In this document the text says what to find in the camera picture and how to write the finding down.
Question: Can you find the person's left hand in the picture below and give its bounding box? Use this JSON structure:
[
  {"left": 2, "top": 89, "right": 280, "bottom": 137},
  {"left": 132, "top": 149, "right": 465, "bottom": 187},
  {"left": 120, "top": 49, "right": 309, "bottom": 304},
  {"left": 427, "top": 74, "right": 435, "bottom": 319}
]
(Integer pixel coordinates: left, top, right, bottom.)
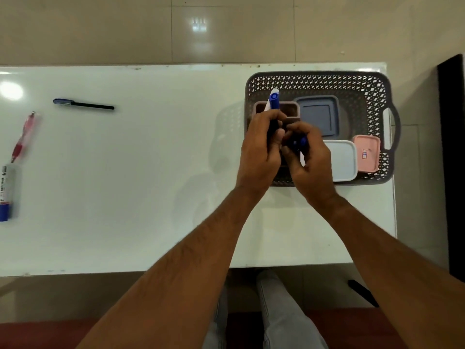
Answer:
[{"left": 236, "top": 109, "right": 288, "bottom": 201}]

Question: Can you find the person's right hand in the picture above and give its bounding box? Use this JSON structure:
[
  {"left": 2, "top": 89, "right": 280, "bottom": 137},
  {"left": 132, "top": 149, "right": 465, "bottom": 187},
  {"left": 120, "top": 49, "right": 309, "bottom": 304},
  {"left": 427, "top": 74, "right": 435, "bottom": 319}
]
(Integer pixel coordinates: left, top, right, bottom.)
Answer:
[{"left": 280, "top": 121, "right": 341, "bottom": 210}]

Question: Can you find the small blue white pen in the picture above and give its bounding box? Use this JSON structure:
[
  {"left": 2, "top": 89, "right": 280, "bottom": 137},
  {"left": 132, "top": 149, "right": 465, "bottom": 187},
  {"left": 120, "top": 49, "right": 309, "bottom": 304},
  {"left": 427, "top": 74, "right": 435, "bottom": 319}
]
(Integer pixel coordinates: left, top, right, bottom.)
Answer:
[{"left": 292, "top": 136, "right": 310, "bottom": 167}]

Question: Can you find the blue white marker pen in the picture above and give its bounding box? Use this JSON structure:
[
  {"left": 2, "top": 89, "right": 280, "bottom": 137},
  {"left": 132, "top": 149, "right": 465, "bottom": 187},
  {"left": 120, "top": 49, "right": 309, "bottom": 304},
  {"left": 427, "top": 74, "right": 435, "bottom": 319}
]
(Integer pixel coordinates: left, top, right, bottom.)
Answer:
[{"left": 267, "top": 88, "right": 281, "bottom": 149}]

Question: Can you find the person's left forearm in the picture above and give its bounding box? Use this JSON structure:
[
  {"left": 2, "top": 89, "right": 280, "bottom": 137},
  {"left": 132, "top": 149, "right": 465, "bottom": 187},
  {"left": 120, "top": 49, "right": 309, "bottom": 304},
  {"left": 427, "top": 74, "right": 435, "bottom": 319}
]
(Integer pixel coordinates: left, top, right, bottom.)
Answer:
[{"left": 76, "top": 185, "right": 271, "bottom": 349}]

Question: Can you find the person's right forearm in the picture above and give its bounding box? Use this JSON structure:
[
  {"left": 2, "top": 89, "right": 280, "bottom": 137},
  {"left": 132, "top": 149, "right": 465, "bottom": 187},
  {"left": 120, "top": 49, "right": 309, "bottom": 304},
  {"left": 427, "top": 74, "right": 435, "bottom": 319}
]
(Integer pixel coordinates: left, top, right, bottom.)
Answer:
[{"left": 313, "top": 194, "right": 465, "bottom": 349}]

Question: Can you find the brown pen holder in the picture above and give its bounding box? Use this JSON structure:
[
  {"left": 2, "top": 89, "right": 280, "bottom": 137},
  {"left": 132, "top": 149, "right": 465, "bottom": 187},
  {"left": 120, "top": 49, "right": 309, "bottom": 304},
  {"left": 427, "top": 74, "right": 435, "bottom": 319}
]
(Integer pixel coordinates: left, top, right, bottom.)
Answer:
[{"left": 252, "top": 100, "right": 302, "bottom": 132}]

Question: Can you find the grey-blue square lidded container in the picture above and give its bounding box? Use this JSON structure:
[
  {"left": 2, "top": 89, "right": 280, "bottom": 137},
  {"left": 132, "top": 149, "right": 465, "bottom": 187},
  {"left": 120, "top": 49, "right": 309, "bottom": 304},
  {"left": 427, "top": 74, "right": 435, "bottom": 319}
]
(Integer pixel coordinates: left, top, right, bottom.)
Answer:
[{"left": 293, "top": 95, "right": 341, "bottom": 138}]

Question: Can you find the white rectangular lidded container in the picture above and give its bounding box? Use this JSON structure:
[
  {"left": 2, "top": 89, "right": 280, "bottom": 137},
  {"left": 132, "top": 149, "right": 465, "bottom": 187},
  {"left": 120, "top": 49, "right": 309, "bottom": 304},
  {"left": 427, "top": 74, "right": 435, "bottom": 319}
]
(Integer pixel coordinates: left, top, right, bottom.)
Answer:
[{"left": 322, "top": 140, "right": 359, "bottom": 182}]

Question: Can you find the pink lidded container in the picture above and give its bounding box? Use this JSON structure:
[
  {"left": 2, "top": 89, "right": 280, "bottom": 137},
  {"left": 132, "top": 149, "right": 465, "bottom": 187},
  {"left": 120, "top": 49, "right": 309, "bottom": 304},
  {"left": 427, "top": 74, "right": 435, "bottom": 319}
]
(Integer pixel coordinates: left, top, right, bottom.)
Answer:
[{"left": 352, "top": 134, "right": 381, "bottom": 174}]

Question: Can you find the grey perforated plastic basket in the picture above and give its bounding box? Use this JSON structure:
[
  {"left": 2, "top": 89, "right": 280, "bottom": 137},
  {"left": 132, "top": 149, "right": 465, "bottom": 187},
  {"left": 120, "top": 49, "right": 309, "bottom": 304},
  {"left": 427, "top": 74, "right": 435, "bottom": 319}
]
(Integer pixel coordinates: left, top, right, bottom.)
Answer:
[{"left": 244, "top": 71, "right": 402, "bottom": 187}]

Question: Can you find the black table leg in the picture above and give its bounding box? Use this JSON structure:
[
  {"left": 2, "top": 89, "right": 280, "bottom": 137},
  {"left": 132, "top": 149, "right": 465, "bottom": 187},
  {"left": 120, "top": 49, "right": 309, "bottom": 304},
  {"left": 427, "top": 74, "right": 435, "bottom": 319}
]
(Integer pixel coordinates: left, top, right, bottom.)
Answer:
[{"left": 347, "top": 279, "right": 379, "bottom": 308}]

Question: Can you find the person's right leg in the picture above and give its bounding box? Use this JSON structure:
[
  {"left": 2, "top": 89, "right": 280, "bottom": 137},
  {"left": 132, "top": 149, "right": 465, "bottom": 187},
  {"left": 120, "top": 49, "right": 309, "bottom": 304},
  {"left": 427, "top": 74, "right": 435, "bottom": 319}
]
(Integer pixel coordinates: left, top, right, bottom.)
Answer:
[{"left": 256, "top": 270, "right": 329, "bottom": 349}]

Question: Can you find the person's leg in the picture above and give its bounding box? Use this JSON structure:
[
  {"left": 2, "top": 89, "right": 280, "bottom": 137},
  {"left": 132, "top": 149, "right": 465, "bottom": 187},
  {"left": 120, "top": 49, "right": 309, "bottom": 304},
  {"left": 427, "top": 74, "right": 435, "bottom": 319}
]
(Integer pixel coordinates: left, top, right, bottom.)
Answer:
[
  {"left": 256, "top": 270, "right": 329, "bottom": 349},
  {"left": 202, "top": 283, "right": 229, "bottom": 349}
]

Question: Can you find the black furniture edge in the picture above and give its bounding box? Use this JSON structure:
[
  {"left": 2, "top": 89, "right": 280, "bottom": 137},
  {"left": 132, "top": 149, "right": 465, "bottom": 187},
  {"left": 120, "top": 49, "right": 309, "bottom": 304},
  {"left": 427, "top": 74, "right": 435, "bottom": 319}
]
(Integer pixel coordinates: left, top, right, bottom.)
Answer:
[{"left": 437, "top": 54, "right": 465, "bottom": 283}]

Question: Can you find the person's left leg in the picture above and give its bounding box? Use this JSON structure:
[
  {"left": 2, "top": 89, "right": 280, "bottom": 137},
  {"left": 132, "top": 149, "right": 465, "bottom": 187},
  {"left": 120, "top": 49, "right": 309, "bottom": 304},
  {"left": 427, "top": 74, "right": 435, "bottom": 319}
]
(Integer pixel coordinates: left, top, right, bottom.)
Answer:
[{"left": 202, "top": 283, "right": 229, "bottom": 349}]

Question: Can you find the black pen with blue cap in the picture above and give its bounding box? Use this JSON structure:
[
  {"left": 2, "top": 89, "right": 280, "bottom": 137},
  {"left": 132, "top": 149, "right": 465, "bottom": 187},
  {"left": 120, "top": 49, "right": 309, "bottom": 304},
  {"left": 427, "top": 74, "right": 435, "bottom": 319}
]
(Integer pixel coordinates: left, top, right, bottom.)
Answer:
[{"left": 53, "top": 98, "right": 115, "bottom": 111}]

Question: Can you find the red transparent pen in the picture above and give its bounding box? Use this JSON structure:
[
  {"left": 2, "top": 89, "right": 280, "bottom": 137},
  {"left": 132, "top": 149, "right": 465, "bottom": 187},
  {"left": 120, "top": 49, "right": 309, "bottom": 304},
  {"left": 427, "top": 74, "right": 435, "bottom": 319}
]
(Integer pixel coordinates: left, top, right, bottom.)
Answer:
[{"left": 10, "top": 111, "right": 37, "bottom": 163}]

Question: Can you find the white marker with blue cap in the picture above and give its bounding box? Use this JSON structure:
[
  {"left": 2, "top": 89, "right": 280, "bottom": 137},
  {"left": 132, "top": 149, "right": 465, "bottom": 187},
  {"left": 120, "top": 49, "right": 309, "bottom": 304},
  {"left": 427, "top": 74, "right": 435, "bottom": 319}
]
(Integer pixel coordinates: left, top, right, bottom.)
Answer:
[{"left": 0, "top": 164, "right": 17, "bottom": 222}]

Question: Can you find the red mat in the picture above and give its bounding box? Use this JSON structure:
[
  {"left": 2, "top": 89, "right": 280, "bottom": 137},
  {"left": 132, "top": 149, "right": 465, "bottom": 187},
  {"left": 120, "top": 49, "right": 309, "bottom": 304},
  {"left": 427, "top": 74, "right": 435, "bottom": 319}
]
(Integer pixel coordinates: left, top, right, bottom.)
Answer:
[{"left": 0, "top": 307, "right": 408, "bottom": 349}]

